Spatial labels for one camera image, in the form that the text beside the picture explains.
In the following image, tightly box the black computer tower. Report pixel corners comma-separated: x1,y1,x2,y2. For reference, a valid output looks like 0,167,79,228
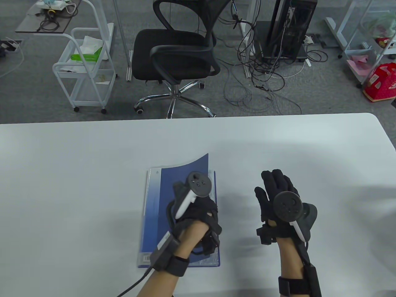
263,0,318,61

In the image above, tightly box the red plush toy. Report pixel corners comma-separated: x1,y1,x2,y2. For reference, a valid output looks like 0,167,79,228
374,37,396,49

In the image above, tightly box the white device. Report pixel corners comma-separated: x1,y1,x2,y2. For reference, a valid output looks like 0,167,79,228
36,0,70,10

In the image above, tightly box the pink paper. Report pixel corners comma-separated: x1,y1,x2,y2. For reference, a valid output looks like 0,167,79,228
346,55,378,79

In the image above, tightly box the green plastic bag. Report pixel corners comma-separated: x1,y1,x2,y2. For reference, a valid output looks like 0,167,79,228
370,14,396,35

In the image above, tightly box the blue file folder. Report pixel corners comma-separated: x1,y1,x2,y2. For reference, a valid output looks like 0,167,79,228
138,153,221,268

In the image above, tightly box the black office chair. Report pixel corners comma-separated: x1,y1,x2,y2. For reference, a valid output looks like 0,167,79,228
131,0,233,119

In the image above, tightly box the green packet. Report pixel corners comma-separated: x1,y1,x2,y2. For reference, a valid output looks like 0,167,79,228
71,46,104,62

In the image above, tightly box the metal pole stand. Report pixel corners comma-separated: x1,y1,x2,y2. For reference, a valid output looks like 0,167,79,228
113,0,133,82

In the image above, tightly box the black glove cable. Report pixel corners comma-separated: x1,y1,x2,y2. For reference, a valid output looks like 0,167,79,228
299,241,311,266
117,266,155,297

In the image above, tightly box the person's left hand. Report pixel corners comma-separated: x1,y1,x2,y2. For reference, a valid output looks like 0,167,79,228
166,182,223,255

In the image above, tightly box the white desk leg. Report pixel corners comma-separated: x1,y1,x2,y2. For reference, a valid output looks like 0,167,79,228
238,0,262,79

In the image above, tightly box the dark side table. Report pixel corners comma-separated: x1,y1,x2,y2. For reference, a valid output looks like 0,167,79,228
15,0,82,34

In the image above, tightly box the white floor cable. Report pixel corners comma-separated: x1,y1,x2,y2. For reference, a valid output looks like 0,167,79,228
0,46,25,78

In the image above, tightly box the person's right hand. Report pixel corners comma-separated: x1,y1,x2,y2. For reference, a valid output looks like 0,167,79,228
254,169,300,245

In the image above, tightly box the white shelf rack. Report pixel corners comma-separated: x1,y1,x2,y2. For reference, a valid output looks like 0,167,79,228
339,0,396,88

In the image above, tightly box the tangle of black floor cables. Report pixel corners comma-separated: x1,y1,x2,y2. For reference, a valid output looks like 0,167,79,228
217,0,329,115

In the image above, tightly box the white wheeled cart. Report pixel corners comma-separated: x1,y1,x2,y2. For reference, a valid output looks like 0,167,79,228
52,0,118,114

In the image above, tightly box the black wrist sensor box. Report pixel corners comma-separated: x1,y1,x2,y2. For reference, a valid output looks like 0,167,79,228
150,230,190,276
278,263,322,297

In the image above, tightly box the coiled black cable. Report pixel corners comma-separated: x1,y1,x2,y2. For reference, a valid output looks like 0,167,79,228
37,12,61,32

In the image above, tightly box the black power strip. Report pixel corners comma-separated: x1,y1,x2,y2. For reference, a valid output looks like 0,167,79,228
0,39,23,54

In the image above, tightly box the white desk frame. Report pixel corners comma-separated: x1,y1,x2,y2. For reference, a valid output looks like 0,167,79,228
324,0,362,48

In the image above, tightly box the white cloth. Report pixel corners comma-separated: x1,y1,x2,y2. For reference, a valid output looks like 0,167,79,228
80,36,109,61

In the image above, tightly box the person's right forearm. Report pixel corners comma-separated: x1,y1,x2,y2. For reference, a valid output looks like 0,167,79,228
275,235,313,297

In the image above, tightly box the person's left forearm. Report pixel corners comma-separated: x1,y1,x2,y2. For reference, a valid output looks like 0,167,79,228
136,221,211,297

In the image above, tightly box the red bag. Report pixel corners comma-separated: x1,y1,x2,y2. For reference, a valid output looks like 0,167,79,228
363,63,396,102

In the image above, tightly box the grey round hand controller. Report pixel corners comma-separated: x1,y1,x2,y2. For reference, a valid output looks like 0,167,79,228
272,191,318,242
173,171,214,219

